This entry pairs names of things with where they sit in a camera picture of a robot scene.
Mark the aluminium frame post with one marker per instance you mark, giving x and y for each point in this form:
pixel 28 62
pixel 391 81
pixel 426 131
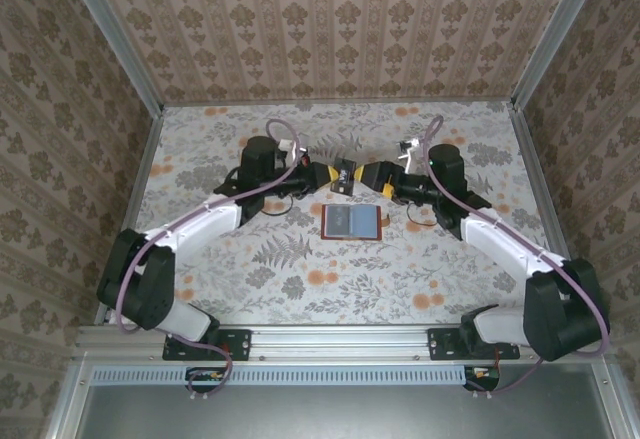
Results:
pixel 558 29
pixel 114 29

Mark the aluminium cross rail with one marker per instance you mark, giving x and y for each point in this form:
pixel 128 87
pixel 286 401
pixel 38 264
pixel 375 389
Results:
pixel 340 341

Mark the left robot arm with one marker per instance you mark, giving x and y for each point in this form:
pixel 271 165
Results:
pixel 135 279

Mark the grey-blue credit card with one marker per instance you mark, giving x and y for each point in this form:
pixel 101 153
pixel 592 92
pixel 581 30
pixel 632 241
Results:
pixel 339 221

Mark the black wiring board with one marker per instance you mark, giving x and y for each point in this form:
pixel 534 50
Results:
pixel 205 379
pixel 482 378

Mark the thin aluminium table rail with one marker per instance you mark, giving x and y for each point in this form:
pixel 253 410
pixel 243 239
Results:
pixel 340 103

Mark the floral patterned table cover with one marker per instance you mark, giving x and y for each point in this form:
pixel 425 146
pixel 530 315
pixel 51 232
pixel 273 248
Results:
pixel 350 284

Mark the aluminium table side rail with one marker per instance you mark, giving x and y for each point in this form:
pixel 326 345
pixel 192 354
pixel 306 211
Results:
pixel 539 184
pixel 139 184

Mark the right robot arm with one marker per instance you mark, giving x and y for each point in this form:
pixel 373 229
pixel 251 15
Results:
pixel 565 309

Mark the brown leather card holder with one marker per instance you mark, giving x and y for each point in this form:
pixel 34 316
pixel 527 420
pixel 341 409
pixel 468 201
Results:
pixel 323 226

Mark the grey metal sheet panel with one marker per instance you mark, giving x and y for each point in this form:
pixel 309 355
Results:
pixel 350 414

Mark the light blue credit card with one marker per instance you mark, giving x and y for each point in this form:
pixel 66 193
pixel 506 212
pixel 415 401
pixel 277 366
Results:
pixel 365 221

